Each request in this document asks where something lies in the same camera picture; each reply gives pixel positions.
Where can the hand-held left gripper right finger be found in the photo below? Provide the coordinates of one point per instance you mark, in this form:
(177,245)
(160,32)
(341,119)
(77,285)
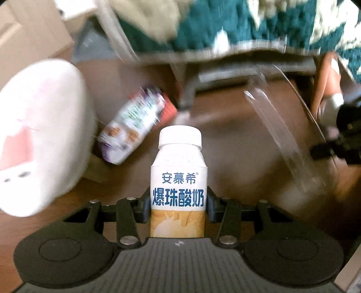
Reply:
(212,204)

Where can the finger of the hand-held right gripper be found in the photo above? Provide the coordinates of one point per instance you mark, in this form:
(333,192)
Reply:
(324,152)

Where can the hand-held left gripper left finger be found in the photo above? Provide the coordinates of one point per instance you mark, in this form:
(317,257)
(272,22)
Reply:
(146,205)

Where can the yogurt bottle with white cap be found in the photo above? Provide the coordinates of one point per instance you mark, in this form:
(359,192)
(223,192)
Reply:
(177,180)

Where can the clear plastic cup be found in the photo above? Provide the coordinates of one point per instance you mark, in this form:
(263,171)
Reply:
(282,135)

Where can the silver purple snack wrapper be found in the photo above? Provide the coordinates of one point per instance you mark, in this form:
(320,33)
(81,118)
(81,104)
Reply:
(129,124)

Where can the red square cloth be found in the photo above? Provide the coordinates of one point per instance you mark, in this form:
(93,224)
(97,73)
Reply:
(169,111)

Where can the teal knitted blanket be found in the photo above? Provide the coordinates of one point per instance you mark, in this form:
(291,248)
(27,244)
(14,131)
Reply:
(253,22)

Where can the brown cardboard box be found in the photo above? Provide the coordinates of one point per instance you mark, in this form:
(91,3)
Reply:
(28,36)

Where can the grey bed frame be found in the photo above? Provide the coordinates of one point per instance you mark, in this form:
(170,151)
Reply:
(220,79)

